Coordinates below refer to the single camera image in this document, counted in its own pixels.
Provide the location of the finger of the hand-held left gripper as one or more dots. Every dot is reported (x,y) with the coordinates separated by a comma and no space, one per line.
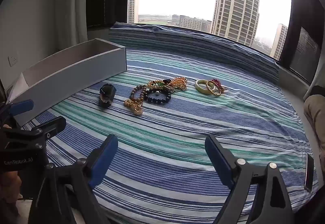
(21,107)
(48,127)

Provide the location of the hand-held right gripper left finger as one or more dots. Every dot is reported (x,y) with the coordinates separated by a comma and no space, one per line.
(101,163)

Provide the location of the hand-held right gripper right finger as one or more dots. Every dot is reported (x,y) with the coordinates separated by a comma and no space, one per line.
(218,163)

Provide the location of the long white cardboard box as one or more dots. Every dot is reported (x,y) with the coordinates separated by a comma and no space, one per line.
(76,74)

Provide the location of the thin gold bangle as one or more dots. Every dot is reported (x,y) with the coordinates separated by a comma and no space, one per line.
(215,94)

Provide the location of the person's left hand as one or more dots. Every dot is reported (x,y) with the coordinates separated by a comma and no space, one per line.
(7,188)

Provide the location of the blue green striped bed sheet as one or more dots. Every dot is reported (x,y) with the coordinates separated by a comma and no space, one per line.
(177,125)

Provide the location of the pale jade bangle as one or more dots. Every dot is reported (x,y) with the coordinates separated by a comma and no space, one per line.
(199,86)

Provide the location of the black smartphone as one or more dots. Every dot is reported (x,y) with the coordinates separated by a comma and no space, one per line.
(309,173)

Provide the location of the white curtain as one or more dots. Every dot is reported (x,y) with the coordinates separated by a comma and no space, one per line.
(68,10)

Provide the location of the person's leg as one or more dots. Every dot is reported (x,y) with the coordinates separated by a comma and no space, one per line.
(314,112)

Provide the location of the striped long cushion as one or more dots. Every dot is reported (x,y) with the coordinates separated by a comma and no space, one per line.
(193,43)

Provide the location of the dark louvred window panel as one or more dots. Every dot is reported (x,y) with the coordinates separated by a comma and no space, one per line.
(304,54)

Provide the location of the low wide building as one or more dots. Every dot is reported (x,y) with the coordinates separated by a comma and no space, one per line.
(193,23)

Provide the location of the narrow beige tower building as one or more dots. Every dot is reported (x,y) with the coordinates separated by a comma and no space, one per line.
(132,5)

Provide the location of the tall beige tower building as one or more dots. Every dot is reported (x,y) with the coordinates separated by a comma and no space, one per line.
(236,8)

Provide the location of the white wall socket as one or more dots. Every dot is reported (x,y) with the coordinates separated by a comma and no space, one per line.
(12,59)

